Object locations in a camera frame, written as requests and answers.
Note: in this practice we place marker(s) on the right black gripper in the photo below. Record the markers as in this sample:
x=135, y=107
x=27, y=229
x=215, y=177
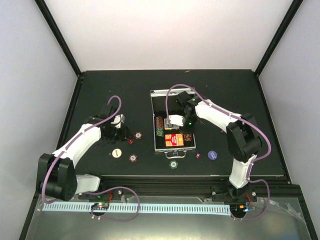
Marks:
x=184, y=131

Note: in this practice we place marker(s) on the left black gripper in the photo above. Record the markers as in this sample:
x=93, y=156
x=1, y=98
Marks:
x=125, y=135

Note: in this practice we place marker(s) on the aluminium poker case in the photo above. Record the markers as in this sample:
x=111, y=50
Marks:
x=166, y=102

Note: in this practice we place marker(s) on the red orange card deck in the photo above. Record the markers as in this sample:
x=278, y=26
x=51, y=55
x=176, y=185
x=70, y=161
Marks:
x=174, y=140

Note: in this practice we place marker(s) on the blue gold card deck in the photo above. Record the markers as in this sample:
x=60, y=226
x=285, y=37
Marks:
x=169, y=126

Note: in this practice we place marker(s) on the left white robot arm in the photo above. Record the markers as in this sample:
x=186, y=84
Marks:
x=56, y=172

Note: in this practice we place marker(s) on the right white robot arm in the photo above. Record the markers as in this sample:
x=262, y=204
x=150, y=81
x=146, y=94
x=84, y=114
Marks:
x=245, y=141

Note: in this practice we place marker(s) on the orange black chip stack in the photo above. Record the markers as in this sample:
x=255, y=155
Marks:
x=187, y=137

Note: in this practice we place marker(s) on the white dealer button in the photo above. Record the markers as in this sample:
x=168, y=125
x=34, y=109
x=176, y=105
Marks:
x=116, y=153

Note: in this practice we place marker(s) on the red black chip stack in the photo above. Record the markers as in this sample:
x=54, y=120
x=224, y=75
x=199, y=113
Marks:
x=159, y=122

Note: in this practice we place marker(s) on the red black poker chip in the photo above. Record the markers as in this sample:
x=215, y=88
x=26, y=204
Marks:
x=133, y=158

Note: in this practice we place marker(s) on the purple round button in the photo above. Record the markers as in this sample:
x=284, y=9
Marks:
x=212, y=155

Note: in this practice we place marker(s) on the green poker chip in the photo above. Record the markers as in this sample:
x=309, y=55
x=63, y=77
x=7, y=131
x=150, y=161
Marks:
x=173, y=164

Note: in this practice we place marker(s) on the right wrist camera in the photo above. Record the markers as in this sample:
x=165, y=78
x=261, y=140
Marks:
x=176, y=119

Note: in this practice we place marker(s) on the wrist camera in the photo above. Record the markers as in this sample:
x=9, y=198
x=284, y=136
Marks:
x=118, y=121
x=176, y=119

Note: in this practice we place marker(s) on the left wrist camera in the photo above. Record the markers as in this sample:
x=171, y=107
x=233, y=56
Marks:
x=118, y=121

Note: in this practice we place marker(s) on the white slotted cable duct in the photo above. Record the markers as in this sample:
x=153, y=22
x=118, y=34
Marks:
x=142, y=208

